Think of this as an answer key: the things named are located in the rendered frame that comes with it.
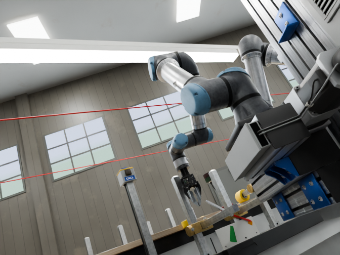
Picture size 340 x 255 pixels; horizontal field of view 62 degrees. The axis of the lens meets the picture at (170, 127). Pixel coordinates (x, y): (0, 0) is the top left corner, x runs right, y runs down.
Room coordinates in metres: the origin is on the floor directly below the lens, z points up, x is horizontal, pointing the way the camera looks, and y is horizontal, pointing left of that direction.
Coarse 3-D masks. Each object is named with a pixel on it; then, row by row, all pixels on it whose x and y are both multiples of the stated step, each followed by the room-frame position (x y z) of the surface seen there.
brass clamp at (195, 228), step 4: (204, 220) 1.52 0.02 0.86; (192, 224) 1.48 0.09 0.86; (196, 224) 1.49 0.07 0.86; (200, 224) 1.50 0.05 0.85; (188, 228) 1.47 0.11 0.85; (192, 228) 1.47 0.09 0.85; (196, 228) 1.49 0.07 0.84; (200, 228) 1.50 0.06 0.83; (204, 228) 1.51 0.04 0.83; (208, 228) 1.52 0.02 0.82; (188, 232) 1.49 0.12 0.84; (192, 232) 1.47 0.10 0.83; (196, 232) 1.48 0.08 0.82
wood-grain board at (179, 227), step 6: (204, 216) 1.73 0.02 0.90; (210, 216) 1.75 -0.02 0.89; (174, 228) 1.61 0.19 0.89; (180, 228) 1.63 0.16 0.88; (156, 234) 1.55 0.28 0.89; (162, 234) 1.57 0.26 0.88; (168, 234) 1.59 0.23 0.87; (138, 240) 1.49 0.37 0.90; (120, 246) 1.44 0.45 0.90; (126, 246) 1.46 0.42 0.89; (132, 246) 1.47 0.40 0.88; (138, 246) 1.53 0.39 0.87; (102, 252) 1.39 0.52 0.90; (108, 252) 1.40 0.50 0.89; (114, 252) 1.42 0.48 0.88; (120, 252) 1.45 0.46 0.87
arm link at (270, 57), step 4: (264, 44) 1.21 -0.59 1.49; (268, 44) 1.21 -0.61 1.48; (264, 48) 1.21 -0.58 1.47; (268, 48) 1.20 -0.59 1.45; (272, 48) 1.21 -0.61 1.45; (264, 52) 1.21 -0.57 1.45; (268, 52) 1.21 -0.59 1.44; (272, 52) 1.21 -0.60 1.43; (276, 52) 1.21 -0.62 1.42; (264, 56) 1.22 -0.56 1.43; (268, 56) 1.22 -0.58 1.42; (272, 56) 1.22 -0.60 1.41; (276, 56) 1.21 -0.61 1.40; (264, 60) 1.24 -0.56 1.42; (268, 60) 1.24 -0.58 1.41; (272, 60) 1.24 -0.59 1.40; (276, 60) 1.23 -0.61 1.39; (264, 64) 1.26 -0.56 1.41; (268, 64) 1.27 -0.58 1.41; (276, 64) 1.26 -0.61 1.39; (280, 64) 1.25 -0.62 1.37; (284, 64) 1.24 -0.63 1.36
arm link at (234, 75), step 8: (224, 72) 0.90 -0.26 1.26; (232, 72) 0.90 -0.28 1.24; (240, 72) 0.90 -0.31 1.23; (224, 80) 0.88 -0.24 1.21; (232, 80) 0.88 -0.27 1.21; (240, 80) 0.89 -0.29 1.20; (248, 80) 0.91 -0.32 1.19; (232, 88) 0.89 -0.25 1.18; (240, 88) 0.90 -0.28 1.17; (248, 88) 0.90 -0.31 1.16; (256, 88) 0.92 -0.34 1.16; (232, 96) 0.90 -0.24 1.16; (240, 96) 0.90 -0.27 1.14; (232, 104) 0.93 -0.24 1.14
